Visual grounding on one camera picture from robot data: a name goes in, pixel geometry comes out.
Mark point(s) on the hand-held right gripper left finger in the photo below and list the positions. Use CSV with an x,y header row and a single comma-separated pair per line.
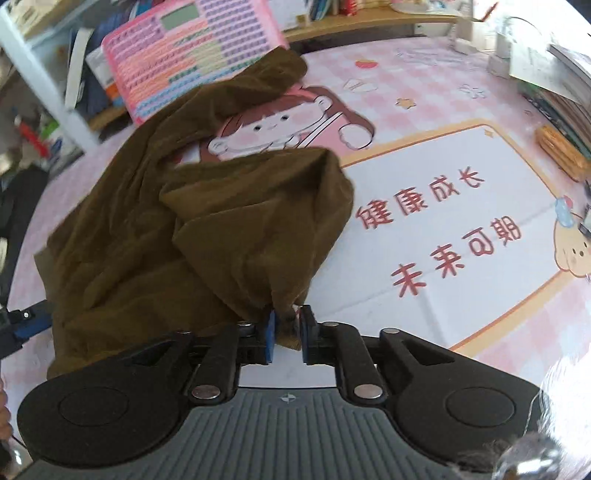
x,y
270,337

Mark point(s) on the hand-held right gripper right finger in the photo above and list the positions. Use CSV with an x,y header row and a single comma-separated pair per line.
x,y
305,332

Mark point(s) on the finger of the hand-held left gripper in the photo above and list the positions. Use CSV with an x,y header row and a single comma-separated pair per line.
x,y
27,326

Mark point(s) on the brown garment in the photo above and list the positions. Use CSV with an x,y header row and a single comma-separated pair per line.
x,y
138,240

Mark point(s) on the person's left hand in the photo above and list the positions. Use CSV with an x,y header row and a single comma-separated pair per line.
x,y
3,410

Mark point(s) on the black bag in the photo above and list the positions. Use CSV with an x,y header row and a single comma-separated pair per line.
x,y
21,221

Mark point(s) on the pink printed table mat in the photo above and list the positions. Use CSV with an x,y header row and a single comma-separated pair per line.
x,y
438,277

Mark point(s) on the white shelf with clutter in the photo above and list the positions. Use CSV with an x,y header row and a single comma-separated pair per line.
x,y
41,78

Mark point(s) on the blue books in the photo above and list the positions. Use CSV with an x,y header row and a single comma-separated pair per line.
x,y
99,83

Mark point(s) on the white book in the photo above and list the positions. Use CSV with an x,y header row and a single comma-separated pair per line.
x,y
76,69

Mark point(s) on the pink learning chart board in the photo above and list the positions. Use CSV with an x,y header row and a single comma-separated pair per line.
x,y
184,60

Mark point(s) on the orange wooden box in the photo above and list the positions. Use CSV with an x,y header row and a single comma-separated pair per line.
x,y
561,152

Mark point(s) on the wooden shelf board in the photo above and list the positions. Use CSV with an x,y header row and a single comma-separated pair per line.
x,y
369,22

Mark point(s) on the row of shelf books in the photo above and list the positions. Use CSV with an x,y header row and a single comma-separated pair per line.
x,y
339,7

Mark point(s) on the white bottle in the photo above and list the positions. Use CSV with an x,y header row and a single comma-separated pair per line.
x,y
501,44

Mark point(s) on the stack of books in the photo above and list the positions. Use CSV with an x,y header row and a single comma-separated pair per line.
x,y
561,92

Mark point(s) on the white paper sheet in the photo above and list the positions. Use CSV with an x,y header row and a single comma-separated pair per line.
x,y
535,60

